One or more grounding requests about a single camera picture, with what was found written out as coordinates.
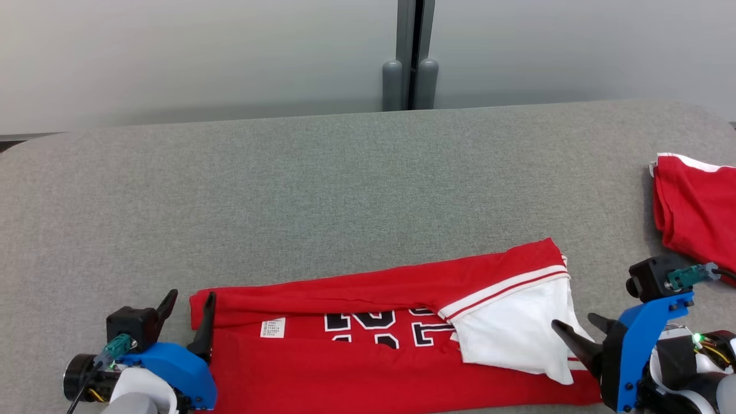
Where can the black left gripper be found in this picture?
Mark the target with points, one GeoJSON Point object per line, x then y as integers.
{"type": "Point", "coordinates": [83, 376]}

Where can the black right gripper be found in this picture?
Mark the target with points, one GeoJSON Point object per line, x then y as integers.
{"type": "Point", "coordinates": [612, 368]}

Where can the red shorts with white stripe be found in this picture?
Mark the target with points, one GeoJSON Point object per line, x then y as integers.
{"type": "Point", "coordinates": [696, 213]}

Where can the red and white numbered jersey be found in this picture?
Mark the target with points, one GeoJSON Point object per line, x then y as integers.
{"type": "Point", "coordinates": [345, 379]}

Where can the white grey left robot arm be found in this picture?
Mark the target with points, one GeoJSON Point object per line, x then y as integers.
{"type": "Point", "coordinates": [138, 391]}

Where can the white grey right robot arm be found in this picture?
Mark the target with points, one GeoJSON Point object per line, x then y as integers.
{"type": "Point", "coordinates": [713, 397]}

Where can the blue right camera mount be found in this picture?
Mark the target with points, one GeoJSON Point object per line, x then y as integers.
{"type": "Point", "coordinates": [638, 339]}

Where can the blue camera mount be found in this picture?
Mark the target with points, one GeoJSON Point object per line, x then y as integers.
{"type": "Point", "coordinates": [172, 368]}
{"type": "Point", "coordinates": [638, 339]}

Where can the blue left camera mount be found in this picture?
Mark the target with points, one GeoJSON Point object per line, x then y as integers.
{"type": "Point", "coordinates": [172, 368]}

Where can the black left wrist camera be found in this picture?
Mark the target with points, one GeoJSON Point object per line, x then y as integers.
{"type": "Point", "coordinates": [129, 328]}

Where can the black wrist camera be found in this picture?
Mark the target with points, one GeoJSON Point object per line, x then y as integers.
{"type": "Point", "coordinates": [650, 276]}
{"type": "Point", "coordinates": [129, 328]}

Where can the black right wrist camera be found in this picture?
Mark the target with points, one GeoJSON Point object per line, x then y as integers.
{"type": "Point", "coordinates": [650, 276]}

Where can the grey metal partition post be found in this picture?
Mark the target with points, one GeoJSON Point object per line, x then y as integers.
{"type": "Point", "coordinates": [405, 34]}

